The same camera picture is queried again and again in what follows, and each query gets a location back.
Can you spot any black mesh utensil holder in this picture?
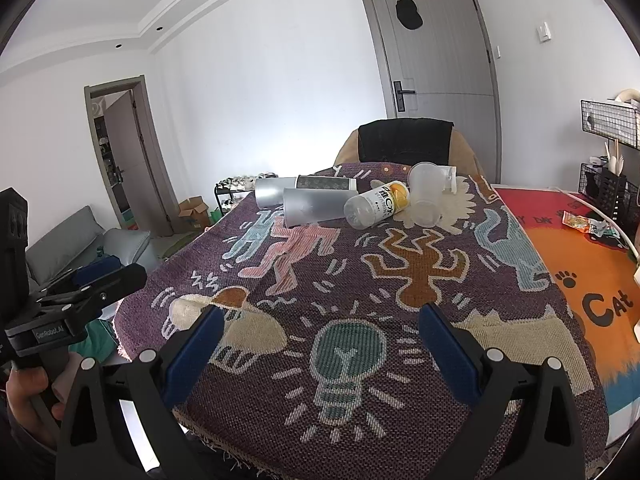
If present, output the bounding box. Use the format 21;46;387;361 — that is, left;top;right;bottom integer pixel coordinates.
597;167;639;226

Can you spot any grey door with handle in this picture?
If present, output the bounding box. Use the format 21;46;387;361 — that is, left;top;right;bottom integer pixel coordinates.
362;0;502;183

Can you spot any frosted grey tumbler front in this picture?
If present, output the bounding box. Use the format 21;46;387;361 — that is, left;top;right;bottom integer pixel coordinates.
283;188;357;228

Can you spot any black hat on door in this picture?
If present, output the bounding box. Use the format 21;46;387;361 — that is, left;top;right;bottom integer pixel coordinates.
395;0;423;30

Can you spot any clear bottle orange label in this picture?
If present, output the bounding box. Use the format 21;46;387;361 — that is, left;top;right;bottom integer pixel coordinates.
344;181;410;230

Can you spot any black shoe rack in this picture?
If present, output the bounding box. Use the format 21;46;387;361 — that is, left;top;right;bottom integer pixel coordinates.
214;172;278;216

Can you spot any grey sofa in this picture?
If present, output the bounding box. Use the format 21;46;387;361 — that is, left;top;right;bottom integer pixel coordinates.
26;206;160;287

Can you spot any purple woven figure blanket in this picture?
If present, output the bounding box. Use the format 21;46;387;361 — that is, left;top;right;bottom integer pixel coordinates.
114;177;608;479

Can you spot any orange red cat mat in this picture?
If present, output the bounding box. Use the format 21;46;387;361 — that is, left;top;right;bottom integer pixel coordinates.
497;188;639;441

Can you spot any open grey interior door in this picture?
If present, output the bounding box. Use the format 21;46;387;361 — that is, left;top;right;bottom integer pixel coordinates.
84;75;182;237

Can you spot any tan chair black cushion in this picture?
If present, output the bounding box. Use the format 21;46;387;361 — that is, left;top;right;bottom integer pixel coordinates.
334;118;484;174

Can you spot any snack wrapper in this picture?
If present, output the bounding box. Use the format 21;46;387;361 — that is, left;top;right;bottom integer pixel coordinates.
562;211;620;240

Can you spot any silver grey tumbler back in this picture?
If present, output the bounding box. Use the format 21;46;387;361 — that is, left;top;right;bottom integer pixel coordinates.
254;177;297;209

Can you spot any wall light switch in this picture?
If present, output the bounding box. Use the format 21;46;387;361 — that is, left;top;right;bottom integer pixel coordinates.
537;22;552;44

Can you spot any black wire shelf rack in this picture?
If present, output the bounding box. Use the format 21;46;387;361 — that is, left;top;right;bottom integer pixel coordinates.
578;96;639;230

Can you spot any person's left hand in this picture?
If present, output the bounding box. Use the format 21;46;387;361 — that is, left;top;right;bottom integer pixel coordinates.
6;352;82;450

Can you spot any cardboard box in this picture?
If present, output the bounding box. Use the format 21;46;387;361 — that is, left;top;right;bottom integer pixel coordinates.
178;196;210;230

